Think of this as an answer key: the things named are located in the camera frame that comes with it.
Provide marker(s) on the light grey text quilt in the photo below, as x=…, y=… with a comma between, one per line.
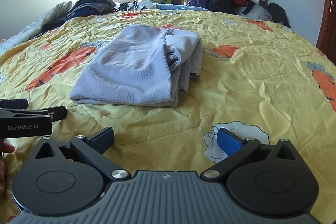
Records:
x=36, y=27

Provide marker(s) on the black backpack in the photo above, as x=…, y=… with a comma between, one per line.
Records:
x=278, y=14

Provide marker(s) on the lavender long sleeve top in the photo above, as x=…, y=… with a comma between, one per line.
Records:
x=141, y=66

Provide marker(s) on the person left hand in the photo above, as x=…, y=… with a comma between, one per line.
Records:
x=5, y=148

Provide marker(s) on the yellow carrot print quilt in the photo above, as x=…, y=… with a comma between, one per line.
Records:
x=257, y=77

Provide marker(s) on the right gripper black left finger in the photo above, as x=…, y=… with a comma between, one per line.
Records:
x=91, y=149

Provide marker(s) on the white plastic bag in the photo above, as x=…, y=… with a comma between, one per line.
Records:
x=142, y=5

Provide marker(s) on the dark folded clothes stack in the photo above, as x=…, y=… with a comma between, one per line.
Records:
x=82, y=8

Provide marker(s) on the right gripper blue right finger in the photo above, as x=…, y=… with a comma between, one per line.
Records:
x=239, y=151

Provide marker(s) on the blue knitted blanket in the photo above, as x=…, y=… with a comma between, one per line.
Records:
x=164, y=6

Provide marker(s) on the brown wooden door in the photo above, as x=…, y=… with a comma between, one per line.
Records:
x=326, y=39

